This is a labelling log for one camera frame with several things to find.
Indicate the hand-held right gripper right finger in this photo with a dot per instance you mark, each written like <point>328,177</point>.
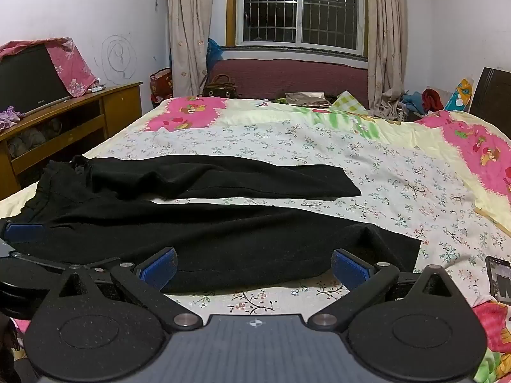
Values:
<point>350,269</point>

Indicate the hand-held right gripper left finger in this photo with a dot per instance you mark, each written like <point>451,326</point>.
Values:
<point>159,268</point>

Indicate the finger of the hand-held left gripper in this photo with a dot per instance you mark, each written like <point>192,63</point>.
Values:
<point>26,232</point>

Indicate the black pants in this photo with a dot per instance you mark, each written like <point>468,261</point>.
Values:
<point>239,239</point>

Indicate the purple cloth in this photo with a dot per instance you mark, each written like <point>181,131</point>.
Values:
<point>10,115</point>

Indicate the floral bed sheet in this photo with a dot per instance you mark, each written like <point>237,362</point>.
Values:
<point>279,139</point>

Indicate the black smartphone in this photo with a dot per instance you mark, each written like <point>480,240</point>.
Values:
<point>499,279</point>

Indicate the black television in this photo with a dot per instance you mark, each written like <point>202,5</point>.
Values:
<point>28,79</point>

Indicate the wooden desk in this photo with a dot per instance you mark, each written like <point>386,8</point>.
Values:
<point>119,103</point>

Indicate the yellow checked cloth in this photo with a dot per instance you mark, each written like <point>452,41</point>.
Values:
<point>347,101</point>

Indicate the pink floral cloth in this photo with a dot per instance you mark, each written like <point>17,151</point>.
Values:
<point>68,64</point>

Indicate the blue cloth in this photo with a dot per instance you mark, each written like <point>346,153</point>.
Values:
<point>413,101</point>

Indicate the red bag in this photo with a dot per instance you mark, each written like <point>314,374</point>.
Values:
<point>159,83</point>

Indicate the red cloth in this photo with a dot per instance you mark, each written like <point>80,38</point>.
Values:
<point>433,99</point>

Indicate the brown handbag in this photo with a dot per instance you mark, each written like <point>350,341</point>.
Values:
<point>219,87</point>

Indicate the blue plastic bag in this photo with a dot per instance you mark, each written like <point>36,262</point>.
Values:
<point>213,54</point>

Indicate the dark wooden board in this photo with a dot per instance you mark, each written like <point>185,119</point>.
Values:
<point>493,95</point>

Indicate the beige curtain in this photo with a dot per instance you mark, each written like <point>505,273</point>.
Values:
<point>187,28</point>
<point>385,28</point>

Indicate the barred window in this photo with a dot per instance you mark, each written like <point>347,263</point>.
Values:
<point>271,8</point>

